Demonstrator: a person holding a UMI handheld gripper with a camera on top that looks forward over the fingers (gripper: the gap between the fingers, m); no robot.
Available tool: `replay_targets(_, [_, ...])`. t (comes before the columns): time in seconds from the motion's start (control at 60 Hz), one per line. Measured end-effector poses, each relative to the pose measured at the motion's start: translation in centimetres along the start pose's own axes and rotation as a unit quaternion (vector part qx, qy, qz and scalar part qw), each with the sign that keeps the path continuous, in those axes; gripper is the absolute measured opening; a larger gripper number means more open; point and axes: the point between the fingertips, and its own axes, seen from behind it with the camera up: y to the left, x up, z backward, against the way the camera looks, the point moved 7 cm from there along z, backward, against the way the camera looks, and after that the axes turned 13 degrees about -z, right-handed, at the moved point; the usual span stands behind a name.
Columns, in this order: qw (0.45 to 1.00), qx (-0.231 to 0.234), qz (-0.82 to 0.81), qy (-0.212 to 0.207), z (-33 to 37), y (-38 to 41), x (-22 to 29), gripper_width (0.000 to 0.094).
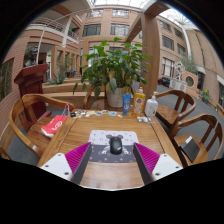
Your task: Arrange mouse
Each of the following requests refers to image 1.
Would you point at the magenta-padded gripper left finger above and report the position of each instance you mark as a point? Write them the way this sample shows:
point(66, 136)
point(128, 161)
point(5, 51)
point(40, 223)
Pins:
point(57, 165)

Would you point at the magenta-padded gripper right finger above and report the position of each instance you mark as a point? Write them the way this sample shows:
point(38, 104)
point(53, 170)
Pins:
point(166, 165)

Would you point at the black computer mouse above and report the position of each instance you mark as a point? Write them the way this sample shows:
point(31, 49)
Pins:
point(116, 146)

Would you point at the grey bear-print mouse pad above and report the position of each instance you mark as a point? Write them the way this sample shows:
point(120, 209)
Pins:
point(100, 136)

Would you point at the black notebook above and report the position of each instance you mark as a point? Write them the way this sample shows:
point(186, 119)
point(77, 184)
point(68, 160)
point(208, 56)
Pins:
point(190, 150)

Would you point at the wooden armchair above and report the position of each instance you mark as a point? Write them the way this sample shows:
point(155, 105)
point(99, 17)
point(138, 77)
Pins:
point(36, 133)
point(168, 115)
point(181, 140)
point(3, 153)
point(87, 100)

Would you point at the red bag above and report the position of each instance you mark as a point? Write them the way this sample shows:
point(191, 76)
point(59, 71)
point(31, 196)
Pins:
point(55, 126)

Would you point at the black keys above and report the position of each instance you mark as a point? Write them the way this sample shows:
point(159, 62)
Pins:
point(72, 114)

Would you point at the white pump bottle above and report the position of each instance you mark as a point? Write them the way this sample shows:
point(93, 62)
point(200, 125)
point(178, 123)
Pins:
point(151, 107)

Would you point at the yellow dish soap bottle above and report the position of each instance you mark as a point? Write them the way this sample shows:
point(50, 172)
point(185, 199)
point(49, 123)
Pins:
point(139, 103)

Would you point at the blue tube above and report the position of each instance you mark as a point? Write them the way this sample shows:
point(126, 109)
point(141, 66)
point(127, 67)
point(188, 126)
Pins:
point(126, 105)

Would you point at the blue sticker card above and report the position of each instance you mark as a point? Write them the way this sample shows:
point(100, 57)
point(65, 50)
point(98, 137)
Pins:
point(113, 113)

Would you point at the potted yellow flowers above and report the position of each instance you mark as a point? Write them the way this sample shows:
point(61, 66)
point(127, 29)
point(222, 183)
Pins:
point(205, 96)

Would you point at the white air conditioner unit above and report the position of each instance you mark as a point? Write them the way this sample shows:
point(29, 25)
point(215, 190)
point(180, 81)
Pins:
point(178, 85)

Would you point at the dark red wooden lectern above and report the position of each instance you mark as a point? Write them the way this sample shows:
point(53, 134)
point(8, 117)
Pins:
point(31, 83)

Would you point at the white sculpture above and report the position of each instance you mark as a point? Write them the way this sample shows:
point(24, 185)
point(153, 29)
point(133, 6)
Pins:
point(180, 70)

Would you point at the green plant in white pot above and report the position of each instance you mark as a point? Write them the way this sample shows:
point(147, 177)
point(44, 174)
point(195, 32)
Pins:
point(116, 66)

